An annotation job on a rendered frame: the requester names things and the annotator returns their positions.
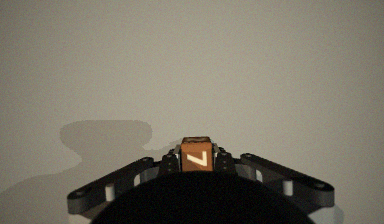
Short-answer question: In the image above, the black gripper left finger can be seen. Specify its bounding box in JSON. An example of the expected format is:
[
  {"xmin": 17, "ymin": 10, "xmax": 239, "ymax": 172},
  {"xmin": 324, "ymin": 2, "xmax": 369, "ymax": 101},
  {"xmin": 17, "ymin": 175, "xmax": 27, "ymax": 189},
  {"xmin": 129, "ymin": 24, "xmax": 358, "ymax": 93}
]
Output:
[{"xmin": 67, "ymin": 144, "xmax": 182, "ymax": 224}]

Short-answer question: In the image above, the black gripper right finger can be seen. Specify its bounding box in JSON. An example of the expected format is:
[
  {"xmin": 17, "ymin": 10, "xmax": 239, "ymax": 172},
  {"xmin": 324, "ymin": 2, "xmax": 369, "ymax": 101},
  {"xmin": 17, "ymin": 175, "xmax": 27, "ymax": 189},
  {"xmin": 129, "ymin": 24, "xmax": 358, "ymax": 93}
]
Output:
[{"xmin": 212, "ymin": 143, "xmax": 335, "ymax": 224}]

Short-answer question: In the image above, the brown number cube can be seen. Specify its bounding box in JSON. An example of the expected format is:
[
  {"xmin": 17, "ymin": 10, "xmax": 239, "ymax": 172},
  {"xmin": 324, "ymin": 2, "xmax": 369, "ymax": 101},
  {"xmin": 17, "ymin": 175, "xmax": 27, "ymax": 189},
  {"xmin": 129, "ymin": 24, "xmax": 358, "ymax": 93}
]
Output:
[{"xmin": 181, "ymin": 136, "xmax": 213, "ymax": 172}]

